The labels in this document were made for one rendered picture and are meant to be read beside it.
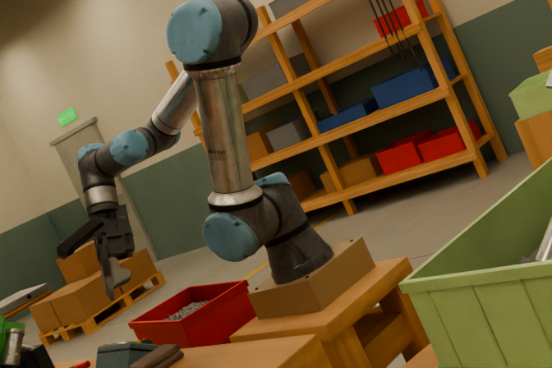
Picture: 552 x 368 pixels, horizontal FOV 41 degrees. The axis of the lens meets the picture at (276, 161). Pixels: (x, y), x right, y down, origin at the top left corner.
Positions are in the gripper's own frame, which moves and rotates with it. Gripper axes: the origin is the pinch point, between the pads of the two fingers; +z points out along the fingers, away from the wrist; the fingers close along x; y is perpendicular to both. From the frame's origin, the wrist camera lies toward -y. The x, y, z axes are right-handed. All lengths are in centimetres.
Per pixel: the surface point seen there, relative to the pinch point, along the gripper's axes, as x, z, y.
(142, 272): 637, -160, 80
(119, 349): 2.6, 11.6, 0.4
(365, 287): -16, 13, 52
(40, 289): 16.1, -8.2, -14.2
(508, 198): -51, 8, 70
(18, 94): 865, -517, -23
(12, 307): 13.7, -4.7, -20.7
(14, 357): -4.0, 9.6, -20.6
